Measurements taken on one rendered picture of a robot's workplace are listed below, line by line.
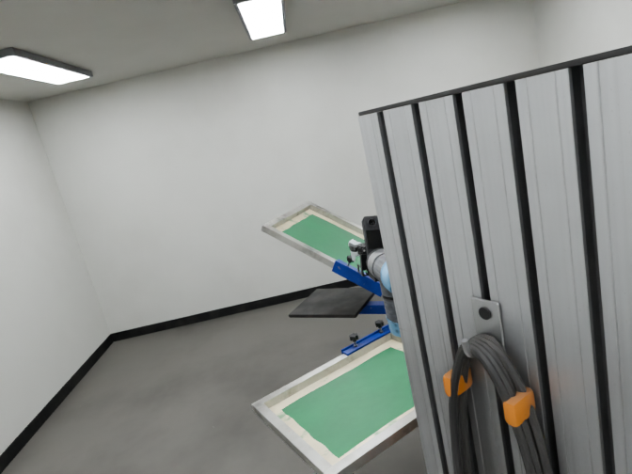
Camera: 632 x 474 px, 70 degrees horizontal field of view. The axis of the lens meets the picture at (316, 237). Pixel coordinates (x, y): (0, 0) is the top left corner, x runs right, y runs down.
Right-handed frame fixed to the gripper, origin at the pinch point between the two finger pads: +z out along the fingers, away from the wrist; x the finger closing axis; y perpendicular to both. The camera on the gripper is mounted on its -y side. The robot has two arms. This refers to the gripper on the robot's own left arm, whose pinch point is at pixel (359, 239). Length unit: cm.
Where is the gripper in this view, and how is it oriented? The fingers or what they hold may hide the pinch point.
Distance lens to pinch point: 136.2
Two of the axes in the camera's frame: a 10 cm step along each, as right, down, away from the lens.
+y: 0.9, 9.7, 2.1
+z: -1.7, -1.9, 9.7
